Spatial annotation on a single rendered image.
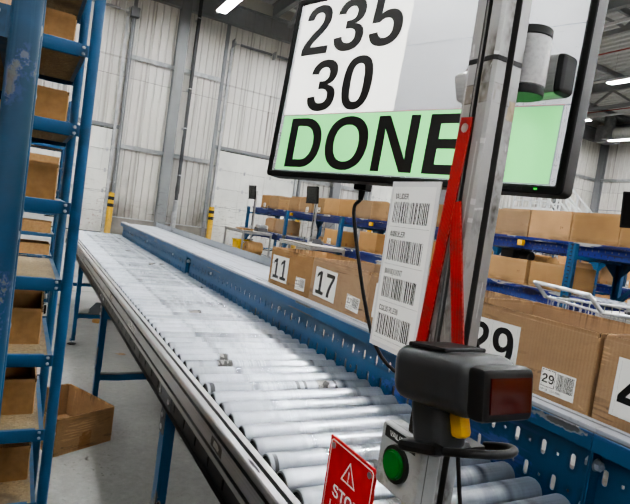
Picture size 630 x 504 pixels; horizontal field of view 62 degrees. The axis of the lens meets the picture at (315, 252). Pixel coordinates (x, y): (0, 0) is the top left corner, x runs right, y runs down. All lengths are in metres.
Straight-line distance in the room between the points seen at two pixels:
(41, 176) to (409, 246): 1.19
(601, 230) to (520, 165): 5.94
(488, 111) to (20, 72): 0.45
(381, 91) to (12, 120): 0.48
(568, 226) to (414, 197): 6.24
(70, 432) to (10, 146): 2.23
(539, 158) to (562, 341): 0.61
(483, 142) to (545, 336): 0.74
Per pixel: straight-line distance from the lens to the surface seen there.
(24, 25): 0.60
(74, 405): 3.10
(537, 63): 0.62
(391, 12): 0.85
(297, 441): 1.12
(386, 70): 0.81
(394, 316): 0.62
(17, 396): 1.72
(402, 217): 0.62
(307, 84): 0.90
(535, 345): 1.25
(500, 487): 1.12
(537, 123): 0.68
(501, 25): 0.59
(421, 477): 0.57
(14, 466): 1.82
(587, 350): 1.18
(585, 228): 6.70
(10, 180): 0.58
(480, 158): 0.55
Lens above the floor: 1.18
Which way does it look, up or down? 3 degrees down
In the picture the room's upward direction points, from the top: 8 degrees clockwise
